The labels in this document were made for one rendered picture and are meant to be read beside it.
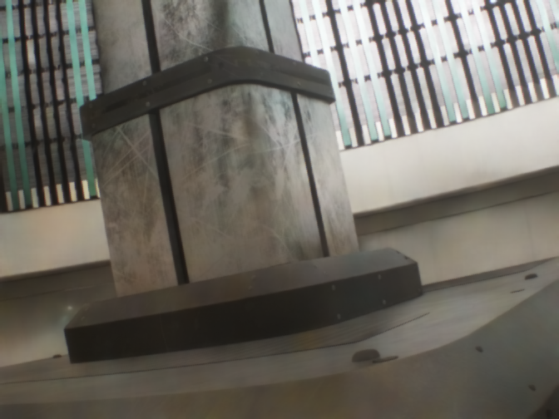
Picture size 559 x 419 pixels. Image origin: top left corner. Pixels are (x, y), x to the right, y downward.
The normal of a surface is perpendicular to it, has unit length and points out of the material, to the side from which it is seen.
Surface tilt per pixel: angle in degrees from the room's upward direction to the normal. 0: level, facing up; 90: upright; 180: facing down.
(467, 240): 90
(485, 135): 90
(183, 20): 90
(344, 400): 41
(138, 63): 90
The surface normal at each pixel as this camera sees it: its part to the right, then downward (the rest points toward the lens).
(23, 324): 0.46, -0.16
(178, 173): -0.49, 0.02
